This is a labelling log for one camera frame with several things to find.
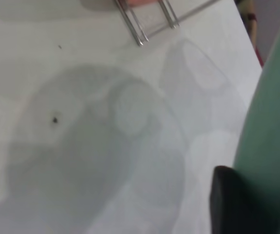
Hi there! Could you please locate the green round plate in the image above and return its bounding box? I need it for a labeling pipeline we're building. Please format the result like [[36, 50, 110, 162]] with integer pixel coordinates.
[[232, 9, 280, 234]]

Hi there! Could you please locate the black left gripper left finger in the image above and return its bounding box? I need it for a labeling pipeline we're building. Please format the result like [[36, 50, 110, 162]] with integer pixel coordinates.
[[209, 165, 280, 234]]

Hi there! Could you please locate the tan pole with red band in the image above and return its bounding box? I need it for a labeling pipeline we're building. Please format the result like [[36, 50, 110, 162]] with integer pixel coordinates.
[[236, 0, 264, 67]]

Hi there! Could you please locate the metal wire plate rack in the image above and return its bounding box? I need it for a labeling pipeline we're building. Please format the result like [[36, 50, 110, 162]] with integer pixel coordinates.
[[114, 0, 220, 47]]

